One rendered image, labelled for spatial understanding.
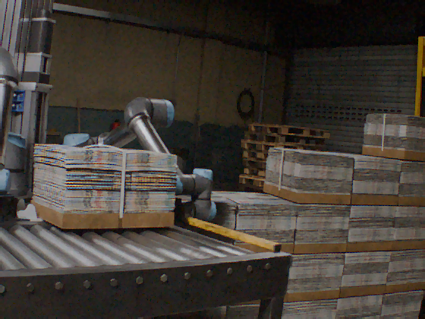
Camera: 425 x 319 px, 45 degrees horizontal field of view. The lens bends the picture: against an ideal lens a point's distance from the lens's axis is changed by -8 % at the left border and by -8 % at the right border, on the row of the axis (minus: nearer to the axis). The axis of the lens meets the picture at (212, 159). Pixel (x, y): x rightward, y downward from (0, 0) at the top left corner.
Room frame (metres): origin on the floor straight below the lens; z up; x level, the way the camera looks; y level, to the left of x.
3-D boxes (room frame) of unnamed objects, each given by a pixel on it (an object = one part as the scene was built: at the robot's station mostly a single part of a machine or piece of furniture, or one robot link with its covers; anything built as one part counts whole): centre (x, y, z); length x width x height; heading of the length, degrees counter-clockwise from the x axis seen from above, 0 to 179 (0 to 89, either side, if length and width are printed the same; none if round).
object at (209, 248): (1.58, 0.05, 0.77); 0.47 x 0.05 x 0.05; 38
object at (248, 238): (1.66, -0.07, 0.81); 0.43 x 0.03 x 0.02; 38
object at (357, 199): (2.69, -0.74, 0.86); 0.38 x 0.29 x 0.04; 20
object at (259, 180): (9.28, -1.22, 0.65); 1.33 x 0.94 x 1.30; 132
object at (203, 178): (2.03, 0.04, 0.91); 0.11 x 0.08 x 0.11; 137
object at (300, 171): (2.60, -0.46, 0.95); 0.38 x 0.29 x 0.23; 19
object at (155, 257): (1.46, 0.21, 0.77); 0.47 x 0.05 x 0.05; 38
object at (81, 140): (2.41, 0.61, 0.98); 0.13 x 0.12 x 0.14; 137
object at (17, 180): (1.93, 0.76, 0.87); 0.15 x 0.15 x 0.10
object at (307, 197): (2.59, -0.46, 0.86); 0.38 x 0.29 x 0.04; 19
